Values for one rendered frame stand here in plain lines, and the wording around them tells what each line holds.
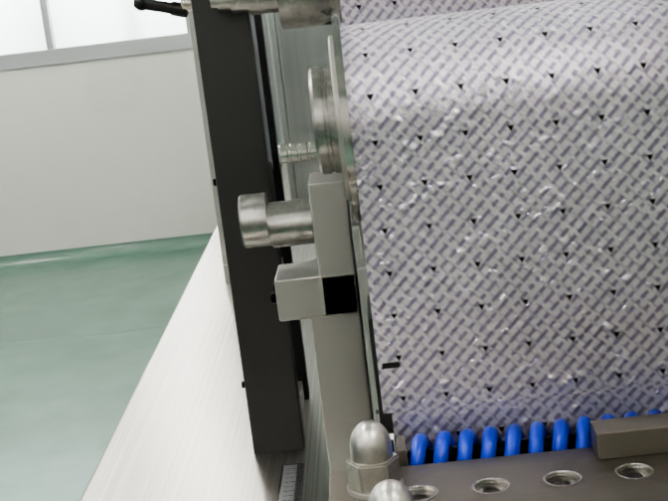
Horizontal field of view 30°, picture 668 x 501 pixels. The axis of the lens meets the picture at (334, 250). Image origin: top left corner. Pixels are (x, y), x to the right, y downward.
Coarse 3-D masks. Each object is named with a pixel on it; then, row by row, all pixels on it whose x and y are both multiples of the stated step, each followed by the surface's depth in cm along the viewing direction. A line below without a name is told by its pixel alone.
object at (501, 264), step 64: (512, 128) 81; (576, 128) 81; (640, 128) 81; (384, 192) 82; (448, 192) 82; (512, 192) 82; (576, 192) 82; (640, 192) 81; (384, 256) 83; (448, 256) 83; (512, 256) 83; (576, 256) 82; (640, 256) 82; (384, 320) 84; (448, 320) 84; (512, 320) 84; (576, 320) 84; (640, 320) 83; (384, 384) 85; (448, 384) 85; (512, 384) 85; (576, 384) 84; (640, 384) 84
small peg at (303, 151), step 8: (280, 144) 88; (288, 144) 88; (296, 144) 87; (304, 144) 87; (312, 144) 87; (280, 152) 87; (288, 152) 87; (296, 152) 87; (304, 152) 87; (312, 152) 87; (280, 160) 88; (288, 160) 88; (296, 160) 88; (304, 160) 88
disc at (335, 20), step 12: (336, 12) 85; (336, 24) 82; (336, 36) 81; (336, 48) 81; (336, 60) 80; (336, 72) 80; (348, 120) 80; (348, 132) 80; (348, 144) 80; (348, 156) 80; (348, 168) 81; (360, 216) 85
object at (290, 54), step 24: (264, 24) 181; (288, 48) 182; (312, 48) 182; (288, 72) 183; (288, 96) 184; (288, 120) 185; (288, 168) 186; (312, 168) 186; (288, 192) 187; (360, 264) 189
